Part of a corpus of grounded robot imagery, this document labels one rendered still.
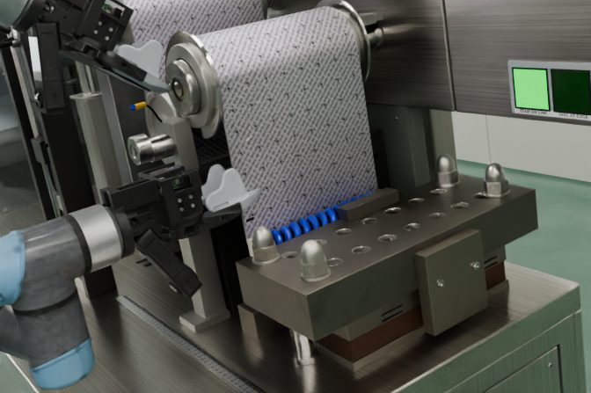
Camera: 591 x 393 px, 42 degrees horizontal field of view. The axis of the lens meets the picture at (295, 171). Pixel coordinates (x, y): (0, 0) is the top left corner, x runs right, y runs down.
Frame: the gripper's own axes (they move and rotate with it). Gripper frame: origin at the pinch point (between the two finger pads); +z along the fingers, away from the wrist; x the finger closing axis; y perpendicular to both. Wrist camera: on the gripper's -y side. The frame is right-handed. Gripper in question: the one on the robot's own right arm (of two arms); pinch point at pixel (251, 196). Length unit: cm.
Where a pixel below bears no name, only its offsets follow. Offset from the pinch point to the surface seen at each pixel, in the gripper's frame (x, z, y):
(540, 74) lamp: -25.6, 29.4, 11.3
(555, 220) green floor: 131, 226, -110
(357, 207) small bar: -6.4, 12.6, -4.7
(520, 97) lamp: -22.2, 29.4, 8.1
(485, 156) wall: 205, 263, -100
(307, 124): -0.2, 10.7, 7.4
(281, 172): -0.3, 5.2, 1.9
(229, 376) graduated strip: -7.4, -12.2, -19.1
